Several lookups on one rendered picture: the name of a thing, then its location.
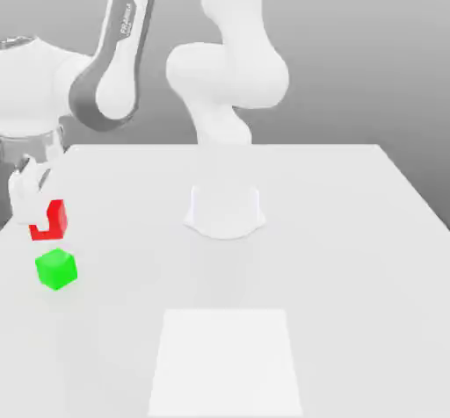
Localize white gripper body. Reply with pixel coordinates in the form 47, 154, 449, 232
8, 158, 53, 226

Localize small red cube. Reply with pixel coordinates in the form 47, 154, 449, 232
28, 198, 69, 242

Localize small green cube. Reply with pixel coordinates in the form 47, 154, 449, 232
34, 248, 78, 292

